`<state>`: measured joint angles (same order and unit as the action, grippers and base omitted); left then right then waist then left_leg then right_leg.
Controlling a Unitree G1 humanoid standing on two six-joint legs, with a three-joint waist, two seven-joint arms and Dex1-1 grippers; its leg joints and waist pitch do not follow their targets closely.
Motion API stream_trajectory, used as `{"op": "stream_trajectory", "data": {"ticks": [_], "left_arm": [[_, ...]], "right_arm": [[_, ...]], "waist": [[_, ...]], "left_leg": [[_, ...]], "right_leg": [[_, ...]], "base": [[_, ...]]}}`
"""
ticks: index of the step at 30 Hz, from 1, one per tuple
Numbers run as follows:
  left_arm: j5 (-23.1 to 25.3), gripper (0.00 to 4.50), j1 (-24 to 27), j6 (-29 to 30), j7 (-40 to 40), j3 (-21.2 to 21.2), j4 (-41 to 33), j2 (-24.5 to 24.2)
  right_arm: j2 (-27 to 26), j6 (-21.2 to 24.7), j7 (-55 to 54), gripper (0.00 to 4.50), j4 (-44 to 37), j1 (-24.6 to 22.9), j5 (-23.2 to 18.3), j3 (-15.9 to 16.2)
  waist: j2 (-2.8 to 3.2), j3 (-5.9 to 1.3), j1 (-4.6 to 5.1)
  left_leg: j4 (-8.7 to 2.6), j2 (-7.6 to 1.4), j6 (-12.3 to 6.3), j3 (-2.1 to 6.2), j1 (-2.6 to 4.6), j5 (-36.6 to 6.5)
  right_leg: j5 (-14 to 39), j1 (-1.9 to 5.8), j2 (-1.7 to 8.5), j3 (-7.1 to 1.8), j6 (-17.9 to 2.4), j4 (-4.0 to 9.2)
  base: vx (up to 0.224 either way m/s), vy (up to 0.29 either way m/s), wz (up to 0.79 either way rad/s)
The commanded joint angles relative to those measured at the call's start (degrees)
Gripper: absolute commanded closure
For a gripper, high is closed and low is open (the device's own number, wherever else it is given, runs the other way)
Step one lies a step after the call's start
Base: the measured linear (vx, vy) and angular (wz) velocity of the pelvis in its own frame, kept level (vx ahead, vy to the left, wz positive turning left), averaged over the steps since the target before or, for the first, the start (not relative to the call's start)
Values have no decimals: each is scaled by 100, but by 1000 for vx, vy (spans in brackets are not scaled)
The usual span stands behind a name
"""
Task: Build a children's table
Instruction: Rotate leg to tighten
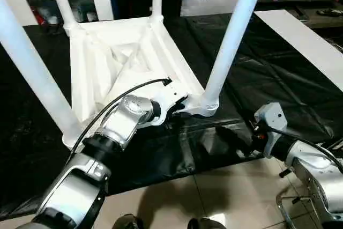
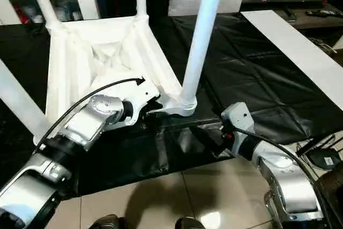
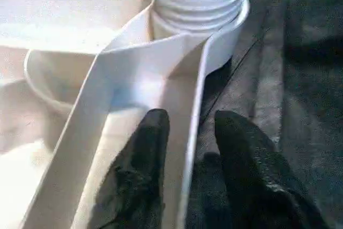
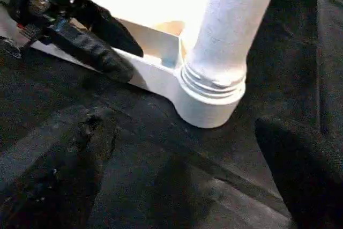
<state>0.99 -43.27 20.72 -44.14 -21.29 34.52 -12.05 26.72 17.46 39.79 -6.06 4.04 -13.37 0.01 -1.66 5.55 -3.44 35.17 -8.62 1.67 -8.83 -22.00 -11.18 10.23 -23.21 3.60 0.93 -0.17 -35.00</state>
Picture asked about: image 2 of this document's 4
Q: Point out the white plastic table top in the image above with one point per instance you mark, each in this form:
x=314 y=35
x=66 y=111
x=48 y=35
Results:
x=80 y=57

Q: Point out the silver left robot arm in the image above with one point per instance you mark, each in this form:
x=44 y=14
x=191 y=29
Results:
x=91 y=119

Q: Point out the black work mat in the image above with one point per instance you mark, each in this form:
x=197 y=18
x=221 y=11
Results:
x=257 y=68

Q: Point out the black floor charger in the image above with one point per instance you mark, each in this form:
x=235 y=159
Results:
x=326 y=158

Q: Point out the brown wicker basket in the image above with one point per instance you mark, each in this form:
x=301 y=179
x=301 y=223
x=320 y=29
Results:
x=332 y=191

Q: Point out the white sheet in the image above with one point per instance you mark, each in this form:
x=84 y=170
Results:
x=300 y=46

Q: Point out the brown low bench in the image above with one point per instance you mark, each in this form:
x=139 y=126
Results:
x=273 y=6

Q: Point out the black remote control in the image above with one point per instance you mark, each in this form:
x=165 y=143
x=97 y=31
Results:
x=324 y=13

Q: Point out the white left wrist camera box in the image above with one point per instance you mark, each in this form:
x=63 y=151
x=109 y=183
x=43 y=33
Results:
x=143 y=97

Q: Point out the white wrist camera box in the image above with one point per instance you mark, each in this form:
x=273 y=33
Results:
x=236 y=115
x=143 y=97

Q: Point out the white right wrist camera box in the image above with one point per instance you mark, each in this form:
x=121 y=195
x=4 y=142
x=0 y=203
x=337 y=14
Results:
x=236 y=115

